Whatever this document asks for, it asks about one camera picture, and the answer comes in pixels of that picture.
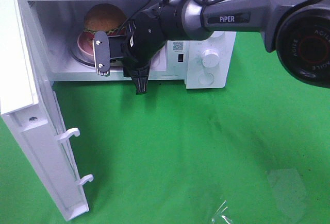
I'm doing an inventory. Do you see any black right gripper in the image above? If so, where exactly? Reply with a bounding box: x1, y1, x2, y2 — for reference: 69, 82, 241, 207
108, 20, 155, 95

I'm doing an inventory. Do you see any burger with lettuce and tomato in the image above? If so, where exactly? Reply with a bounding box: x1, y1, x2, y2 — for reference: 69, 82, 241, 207
84, 3, 127, 35

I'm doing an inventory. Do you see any pink round plate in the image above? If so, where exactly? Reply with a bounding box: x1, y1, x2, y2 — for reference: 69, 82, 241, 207
76, 32, 124, 67

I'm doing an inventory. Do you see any white microwave knob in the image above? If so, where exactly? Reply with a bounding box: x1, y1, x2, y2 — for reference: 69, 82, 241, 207
201, 49, 220, 68

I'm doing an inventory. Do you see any round microwave door button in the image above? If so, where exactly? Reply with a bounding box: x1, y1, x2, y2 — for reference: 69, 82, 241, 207
199, 73, 214, 85

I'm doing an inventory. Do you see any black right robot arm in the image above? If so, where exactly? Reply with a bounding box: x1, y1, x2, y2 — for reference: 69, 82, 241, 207
108, 0, 329, 93

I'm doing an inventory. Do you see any glass microwave turntable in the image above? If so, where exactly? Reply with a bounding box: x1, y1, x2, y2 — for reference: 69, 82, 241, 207
69, 43, 166, 71

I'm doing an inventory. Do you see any clear tape piece on table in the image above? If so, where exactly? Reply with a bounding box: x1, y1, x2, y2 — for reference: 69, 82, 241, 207
206, 195, 233, 224

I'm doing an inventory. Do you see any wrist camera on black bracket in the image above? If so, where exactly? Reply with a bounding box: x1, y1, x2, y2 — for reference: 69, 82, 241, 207
93, 31, 110, 77

